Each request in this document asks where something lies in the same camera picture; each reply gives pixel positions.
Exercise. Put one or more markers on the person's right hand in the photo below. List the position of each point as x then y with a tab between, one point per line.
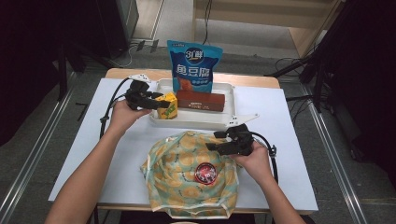
257	165

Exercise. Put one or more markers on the person's left hand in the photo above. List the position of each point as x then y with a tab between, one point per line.
123	116

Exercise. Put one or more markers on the white plastic tray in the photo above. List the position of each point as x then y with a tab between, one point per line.
199	119

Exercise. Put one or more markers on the metal floor rail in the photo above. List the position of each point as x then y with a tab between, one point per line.
335	158
36	146

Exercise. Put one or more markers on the lemon print shopping bag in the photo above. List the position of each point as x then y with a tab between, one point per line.
177	186

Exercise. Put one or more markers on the black can with red lid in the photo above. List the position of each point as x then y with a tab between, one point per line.
205	173

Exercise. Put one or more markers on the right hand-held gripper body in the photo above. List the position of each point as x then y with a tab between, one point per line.
241	140

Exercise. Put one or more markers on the black stand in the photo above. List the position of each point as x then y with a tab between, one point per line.
62	77
318	84

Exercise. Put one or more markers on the brown rectangular box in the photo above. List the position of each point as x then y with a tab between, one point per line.
200	101

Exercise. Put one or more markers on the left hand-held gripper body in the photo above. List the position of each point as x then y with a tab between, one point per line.
137	93

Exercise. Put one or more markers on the dark cabinet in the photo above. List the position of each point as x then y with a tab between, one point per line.
118	25

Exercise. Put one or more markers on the wooden shelf unit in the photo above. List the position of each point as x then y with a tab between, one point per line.
264	18

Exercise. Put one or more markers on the blue snack bag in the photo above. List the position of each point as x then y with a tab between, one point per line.
194	68

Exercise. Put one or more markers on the yellow snack packet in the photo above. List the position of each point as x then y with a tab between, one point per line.
168	112

